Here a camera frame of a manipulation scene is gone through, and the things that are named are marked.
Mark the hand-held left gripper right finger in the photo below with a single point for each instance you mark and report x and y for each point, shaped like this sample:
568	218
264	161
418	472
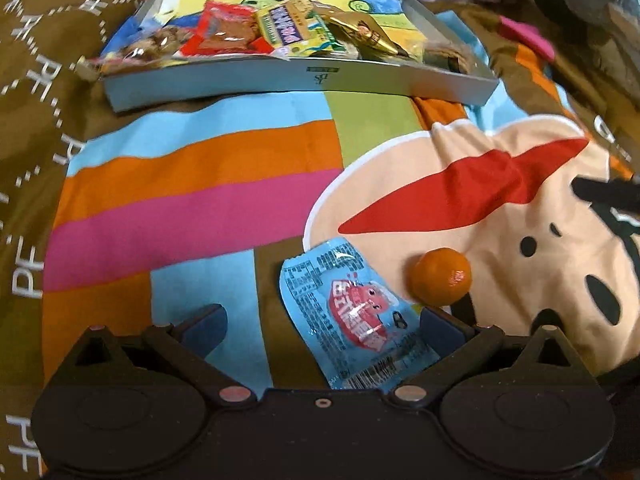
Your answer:
440	332

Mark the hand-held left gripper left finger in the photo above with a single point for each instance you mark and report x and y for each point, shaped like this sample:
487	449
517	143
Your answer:
205	325

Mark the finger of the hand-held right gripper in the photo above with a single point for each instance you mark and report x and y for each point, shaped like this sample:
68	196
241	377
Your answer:
605	192

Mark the orange mandarin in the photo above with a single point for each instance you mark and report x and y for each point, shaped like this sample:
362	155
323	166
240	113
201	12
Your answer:
440	277

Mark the light blue snack packet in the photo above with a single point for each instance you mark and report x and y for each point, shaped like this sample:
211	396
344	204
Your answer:
350	305

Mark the grey shallow cardboard box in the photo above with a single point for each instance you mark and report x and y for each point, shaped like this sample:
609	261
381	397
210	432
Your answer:
300	77

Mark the clear packet of brown balls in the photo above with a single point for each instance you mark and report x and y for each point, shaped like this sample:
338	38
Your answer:
150	42

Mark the gold snack packet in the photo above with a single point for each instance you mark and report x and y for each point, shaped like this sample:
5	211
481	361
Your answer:
365	32

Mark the red snack packet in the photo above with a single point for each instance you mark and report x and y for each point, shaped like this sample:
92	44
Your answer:
220	30

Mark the yellow green snack packet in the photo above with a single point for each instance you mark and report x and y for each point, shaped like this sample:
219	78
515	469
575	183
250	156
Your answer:
290	25

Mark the colourful printed blanket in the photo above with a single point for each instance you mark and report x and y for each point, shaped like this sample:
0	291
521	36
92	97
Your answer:
175	170

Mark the brown patterned quilt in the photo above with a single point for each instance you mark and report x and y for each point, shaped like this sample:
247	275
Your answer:
40	85

